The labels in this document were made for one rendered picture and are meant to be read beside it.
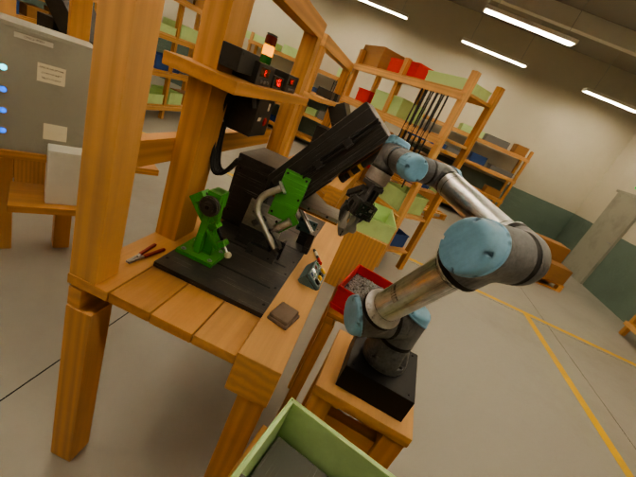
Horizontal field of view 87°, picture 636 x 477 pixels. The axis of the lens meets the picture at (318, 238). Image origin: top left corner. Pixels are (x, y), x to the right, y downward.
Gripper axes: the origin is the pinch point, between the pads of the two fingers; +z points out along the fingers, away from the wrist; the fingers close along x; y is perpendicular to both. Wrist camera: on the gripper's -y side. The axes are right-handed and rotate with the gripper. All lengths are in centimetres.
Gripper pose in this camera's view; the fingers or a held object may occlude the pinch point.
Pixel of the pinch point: (340, 231)
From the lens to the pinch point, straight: 115.5
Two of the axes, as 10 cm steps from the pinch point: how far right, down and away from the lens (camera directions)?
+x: 8.5, 3.7, 3.7
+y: 2.0, 4.3, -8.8
